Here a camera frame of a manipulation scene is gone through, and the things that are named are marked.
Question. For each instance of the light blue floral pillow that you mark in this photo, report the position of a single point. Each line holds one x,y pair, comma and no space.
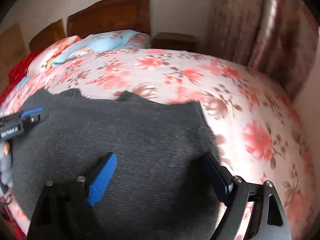
100,45

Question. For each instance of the light blue blanket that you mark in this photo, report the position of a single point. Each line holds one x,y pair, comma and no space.
23,81

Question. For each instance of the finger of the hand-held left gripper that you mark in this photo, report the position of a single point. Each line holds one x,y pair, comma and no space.
32,112

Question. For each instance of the pink floral quilt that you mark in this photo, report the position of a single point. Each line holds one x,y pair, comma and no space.
250,105

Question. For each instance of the large carved wooden headboard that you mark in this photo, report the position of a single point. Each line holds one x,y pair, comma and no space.
112,15

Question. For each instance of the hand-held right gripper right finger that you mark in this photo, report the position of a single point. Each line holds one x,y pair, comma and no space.
221,182

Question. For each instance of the brown cardboard sheet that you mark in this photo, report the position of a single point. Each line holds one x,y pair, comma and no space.
12,47

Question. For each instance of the dark wooden nightstand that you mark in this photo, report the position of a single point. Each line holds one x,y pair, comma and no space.
175,41

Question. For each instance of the pink floral curtain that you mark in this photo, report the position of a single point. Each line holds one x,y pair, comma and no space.
237,17

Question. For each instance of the red patterned cloth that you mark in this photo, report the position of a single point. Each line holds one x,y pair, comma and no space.
17,72

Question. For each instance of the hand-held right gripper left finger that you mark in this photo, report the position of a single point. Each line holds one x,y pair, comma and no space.
102,180

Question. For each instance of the dark grey striped knit sweater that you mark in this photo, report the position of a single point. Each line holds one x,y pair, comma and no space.
150,142

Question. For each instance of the small wooden headboard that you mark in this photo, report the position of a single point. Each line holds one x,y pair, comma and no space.
47,36

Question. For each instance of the pink floral pillow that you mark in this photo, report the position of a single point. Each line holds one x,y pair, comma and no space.
50,52

